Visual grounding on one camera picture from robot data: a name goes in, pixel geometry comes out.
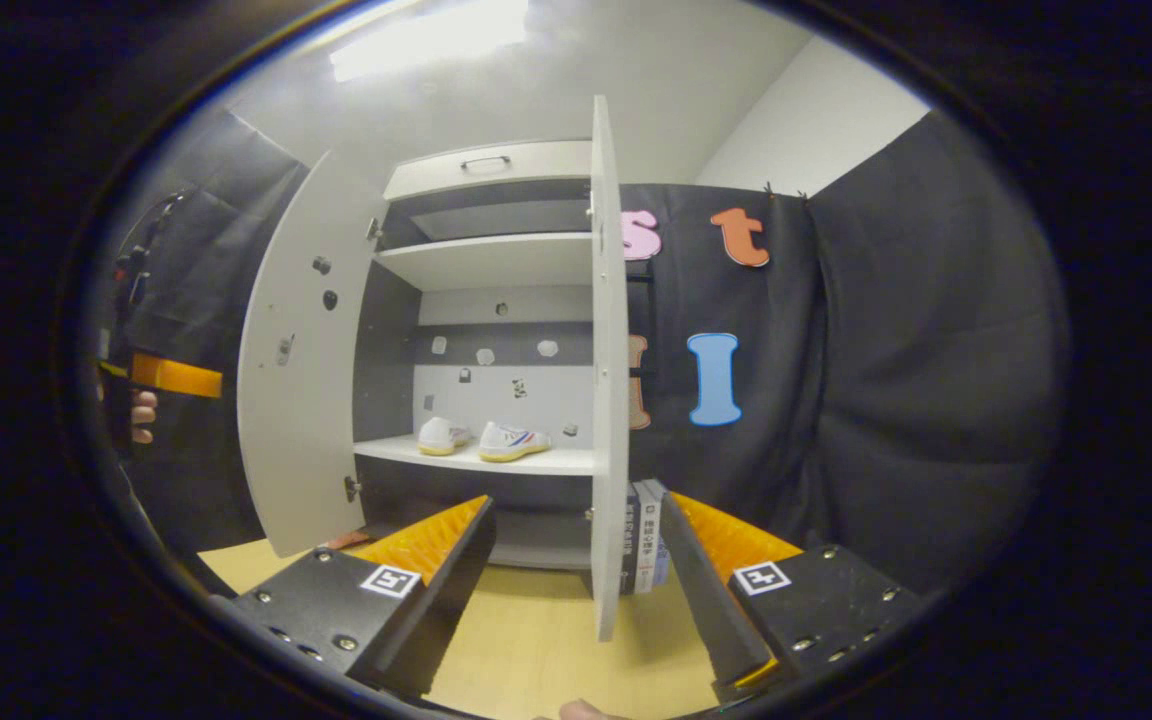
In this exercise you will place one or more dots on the white book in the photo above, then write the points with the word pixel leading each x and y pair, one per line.
pixel 648 540

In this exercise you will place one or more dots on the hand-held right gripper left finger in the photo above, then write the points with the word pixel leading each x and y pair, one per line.
pixel 441 610

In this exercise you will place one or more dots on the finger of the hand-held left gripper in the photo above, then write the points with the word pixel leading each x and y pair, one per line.
pixel 181 377

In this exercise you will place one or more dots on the white striped shoe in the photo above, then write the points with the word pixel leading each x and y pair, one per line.
pixel 439 437
pixel 511 442

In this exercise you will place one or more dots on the dark book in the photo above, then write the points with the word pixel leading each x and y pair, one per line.
pixel 630 540

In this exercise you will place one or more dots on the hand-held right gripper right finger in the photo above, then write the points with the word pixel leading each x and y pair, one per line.
pixel 711 600

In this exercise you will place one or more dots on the white cabinet drawer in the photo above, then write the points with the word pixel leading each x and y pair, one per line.
pixel 496 175

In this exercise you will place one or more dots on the white cabinet door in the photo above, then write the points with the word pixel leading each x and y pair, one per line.
pixel 609 400
pixel 306 450

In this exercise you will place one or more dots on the black backdrop cloth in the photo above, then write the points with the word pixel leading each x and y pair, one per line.
pixel 886 400

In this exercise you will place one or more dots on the white shoe cabinet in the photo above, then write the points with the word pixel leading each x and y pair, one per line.
pixel 496 260

